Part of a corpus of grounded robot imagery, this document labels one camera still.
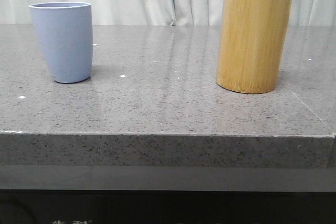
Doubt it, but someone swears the bamboo cylindrical holder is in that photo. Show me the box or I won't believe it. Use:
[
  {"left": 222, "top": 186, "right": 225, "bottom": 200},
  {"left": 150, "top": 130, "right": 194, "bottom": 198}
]
[{"left": 216, "top": 0, "right": 292, "bottom": 94}]

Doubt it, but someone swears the blue plastic cup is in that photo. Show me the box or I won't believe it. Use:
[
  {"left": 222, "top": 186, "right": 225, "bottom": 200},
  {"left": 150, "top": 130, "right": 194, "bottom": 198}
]
[{"left": 29, "top": 2, "right": 93, "bottom": 83}]

